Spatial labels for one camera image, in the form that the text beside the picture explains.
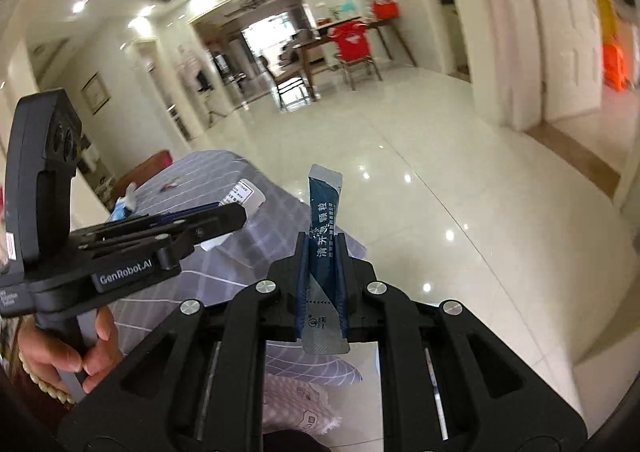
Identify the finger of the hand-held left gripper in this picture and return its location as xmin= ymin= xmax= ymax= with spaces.
xmin=70 ymin=206 xmax=248 ymax=253
xmin=107 ymin=203 xmax=223 ymax=228

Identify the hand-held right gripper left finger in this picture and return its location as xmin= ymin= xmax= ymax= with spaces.
xmin=57 ymin=231 xmax=311 ymax=452

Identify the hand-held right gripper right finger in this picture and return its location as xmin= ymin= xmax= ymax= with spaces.
xmin=336 ymin=232 xmax=586 ymax=452

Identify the dark blue sachet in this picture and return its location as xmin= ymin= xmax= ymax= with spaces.
xmin=297 ymin=163 xmax=351 ymax=355

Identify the person's left hand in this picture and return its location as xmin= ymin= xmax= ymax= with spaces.
xmin=20 ymin=306 xmax=124 ymax=395

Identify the grey checked mat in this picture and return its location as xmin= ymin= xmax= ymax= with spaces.
xmin=97 ymin=149 xmax=381 ymax=385

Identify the white printed packet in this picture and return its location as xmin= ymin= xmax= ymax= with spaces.
xmin=220 ymin=179 xmax=266 ymax=218

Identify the brown pink bench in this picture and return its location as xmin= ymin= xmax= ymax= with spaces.
xmin=111 ymin=149 xmax=173 ymax=198

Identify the blue white tissue packet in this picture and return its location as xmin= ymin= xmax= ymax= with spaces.
xmin=111 ymin=182 xmax=138 ymax=222

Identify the wooden coat stand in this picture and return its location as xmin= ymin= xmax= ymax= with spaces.
xmin=195 ymin=67 xmax=228 ymax=125

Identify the white patterned cloth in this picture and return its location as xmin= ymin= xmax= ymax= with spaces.
xmin=262 ymin=372 xmax=346 ymax=435

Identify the wooden dining chair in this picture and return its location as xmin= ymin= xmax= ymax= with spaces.
xmin=260 ymin=55 xmax=318 ymax=108

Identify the dark wooden dining table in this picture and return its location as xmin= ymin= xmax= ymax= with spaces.
xmin=292 ymin=22 xmax=418 ymax=103

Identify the wooden chair with red shirt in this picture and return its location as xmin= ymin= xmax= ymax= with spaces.
xmin=331 ymin=22 xmax=383 ymax=83

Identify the black chandelier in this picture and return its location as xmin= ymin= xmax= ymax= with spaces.
xmin=237 ymin=0 xmax=274 ymax=16

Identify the red shirt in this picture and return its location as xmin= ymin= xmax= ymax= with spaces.
xmin=330 ymin=21 xmax=373 ymax=60

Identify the red gift bag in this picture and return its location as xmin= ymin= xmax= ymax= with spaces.
xmin=371 ymin=0 xmax=401 ymax=22

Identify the white panel door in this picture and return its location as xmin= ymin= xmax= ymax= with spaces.
xmin=537 ymin=0 xmax=608 ymax=130

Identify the orange yellow hanging decoration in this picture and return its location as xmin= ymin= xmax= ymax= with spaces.
xmin=597 ymin=0 xmax=629 ymax=91

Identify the framed wall picture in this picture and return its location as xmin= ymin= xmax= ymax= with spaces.
xmin=80 ymin=72 xmax=111 ymax=114

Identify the beige bead bracelet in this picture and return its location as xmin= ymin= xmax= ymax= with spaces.
xmin=17 ymin=347 xmax=76 ymax=405

